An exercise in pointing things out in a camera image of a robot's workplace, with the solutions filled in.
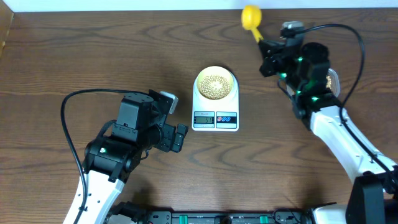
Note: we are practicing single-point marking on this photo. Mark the soybeans in container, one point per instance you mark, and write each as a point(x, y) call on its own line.
point(328, 82)

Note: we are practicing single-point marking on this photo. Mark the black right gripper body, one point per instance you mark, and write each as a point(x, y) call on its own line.
point(281, 68)

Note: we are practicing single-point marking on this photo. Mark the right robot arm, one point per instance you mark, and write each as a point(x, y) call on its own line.
point(304, 68)

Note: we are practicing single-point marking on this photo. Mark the clear plastic container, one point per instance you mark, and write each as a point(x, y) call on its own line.
point(335, 88)

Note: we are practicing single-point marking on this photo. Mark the soybeans in bowl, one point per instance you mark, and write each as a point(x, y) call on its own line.
point(214, 87)

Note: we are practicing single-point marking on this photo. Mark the pale yellow plastic bowl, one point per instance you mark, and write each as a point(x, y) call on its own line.
point(215, 70)

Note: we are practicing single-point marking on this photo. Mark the yellow plastic measuring scoop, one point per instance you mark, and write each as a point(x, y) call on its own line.
point(251, 18)

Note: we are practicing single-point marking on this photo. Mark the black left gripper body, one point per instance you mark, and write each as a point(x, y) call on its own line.
point(166, 143)

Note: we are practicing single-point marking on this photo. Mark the white digital kitchen scale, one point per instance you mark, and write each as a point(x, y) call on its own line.
point(216, 115)

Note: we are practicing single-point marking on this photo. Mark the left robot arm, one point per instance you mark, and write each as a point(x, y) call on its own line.
point(116, 151)

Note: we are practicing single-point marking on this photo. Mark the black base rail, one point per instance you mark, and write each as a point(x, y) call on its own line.
point(217, 217)

